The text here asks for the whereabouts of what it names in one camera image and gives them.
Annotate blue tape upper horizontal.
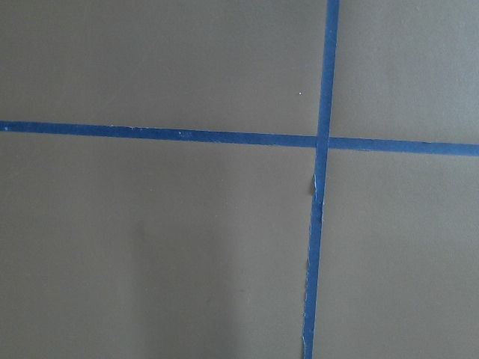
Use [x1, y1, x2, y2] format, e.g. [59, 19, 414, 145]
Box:
[1, 120, 478, 157]

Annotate brown paper table cover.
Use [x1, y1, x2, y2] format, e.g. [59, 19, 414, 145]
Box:
[1, 1, 478, 358]

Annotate blue tape right vertical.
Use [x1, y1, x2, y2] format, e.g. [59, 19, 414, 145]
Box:
[302, 1, 340, 358]

